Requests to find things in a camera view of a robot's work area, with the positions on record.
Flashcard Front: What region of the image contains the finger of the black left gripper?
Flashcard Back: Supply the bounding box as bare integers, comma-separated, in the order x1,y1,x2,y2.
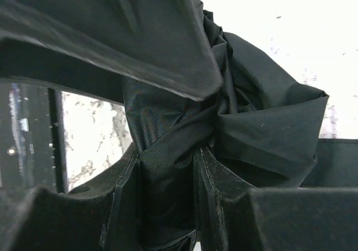
1,0,222,103

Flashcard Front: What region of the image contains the black folding umbrella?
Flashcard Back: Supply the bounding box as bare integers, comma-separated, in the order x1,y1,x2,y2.
121,0,358,251

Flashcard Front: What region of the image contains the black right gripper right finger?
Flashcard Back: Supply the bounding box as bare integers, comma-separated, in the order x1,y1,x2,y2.
194,147,357,250

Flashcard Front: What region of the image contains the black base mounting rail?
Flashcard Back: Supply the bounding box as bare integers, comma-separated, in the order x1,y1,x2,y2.
1,83,68,193

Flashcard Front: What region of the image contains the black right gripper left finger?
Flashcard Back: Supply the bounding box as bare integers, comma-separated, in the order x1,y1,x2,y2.
1,145,140,251

